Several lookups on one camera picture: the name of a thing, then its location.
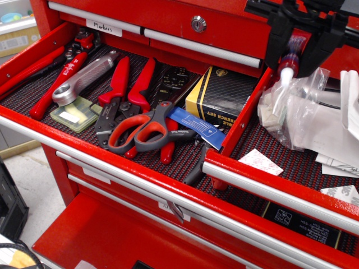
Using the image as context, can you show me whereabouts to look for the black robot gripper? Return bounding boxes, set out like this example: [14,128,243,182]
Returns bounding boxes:
[245,1,358,78]

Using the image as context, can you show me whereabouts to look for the red threadlocker glue tube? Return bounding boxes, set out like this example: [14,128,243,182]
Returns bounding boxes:
[277,34,308,88]

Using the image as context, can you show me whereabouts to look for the silver drawer lock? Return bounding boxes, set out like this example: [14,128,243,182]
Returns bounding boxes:
[191,16,207,33]

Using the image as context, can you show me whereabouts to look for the clear plastic bag of parts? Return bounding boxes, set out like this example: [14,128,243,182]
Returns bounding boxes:
[257,67,340,151]

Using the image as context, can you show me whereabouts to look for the white paper sheets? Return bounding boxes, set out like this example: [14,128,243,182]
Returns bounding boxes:
[291,70,358,169]

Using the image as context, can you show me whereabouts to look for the black yellow wrench set box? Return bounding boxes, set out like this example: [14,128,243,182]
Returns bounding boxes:
[185,66,257,128]

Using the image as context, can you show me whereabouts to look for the white adhesive pad square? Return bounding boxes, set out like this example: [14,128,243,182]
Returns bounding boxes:
[238,149,284,176]

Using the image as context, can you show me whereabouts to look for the blue packaging card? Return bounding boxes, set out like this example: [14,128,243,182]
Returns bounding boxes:
[167,107,225,150]

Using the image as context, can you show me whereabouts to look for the black crimping tool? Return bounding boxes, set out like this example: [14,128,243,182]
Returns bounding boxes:
[151,67,201,110]

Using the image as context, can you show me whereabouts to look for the white 3M adhesive pad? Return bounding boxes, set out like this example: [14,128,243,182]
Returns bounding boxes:
[320,185,358,206]

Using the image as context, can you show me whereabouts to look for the red grey scissors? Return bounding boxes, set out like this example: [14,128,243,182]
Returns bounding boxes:
[108,101,196,155]

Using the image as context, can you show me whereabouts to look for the black drill bit box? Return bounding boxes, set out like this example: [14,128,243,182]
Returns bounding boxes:
[262,201,342,249]

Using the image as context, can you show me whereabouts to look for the white markers label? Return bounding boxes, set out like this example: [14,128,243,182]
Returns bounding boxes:
[86,19,122,37]

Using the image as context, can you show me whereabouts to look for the green plastic small case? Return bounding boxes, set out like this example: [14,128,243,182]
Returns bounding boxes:
[50,96,102,133]

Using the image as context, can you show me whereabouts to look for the silver ratchet wrench tool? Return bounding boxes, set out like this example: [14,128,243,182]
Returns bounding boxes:
[52,50,120,106]

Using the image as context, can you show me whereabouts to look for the red tool chest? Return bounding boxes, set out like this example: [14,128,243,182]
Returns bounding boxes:
[1,1,358,268]

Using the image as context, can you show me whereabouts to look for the cardboard box background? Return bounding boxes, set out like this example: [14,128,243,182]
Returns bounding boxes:
[1,26,40,57]

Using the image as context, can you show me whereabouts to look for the black box on floor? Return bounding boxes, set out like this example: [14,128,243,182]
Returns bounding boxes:
[1,159,29,240]

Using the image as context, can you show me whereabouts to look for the black grey handled tool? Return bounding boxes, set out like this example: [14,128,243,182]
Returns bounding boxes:
[183,142,213,185]

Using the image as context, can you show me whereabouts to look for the red handled crimping pliers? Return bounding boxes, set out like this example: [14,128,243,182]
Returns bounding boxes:
[95,56,157,150]

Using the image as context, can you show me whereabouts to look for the red handled wire stripper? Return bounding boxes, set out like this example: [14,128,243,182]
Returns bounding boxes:
[1,27,101,120]

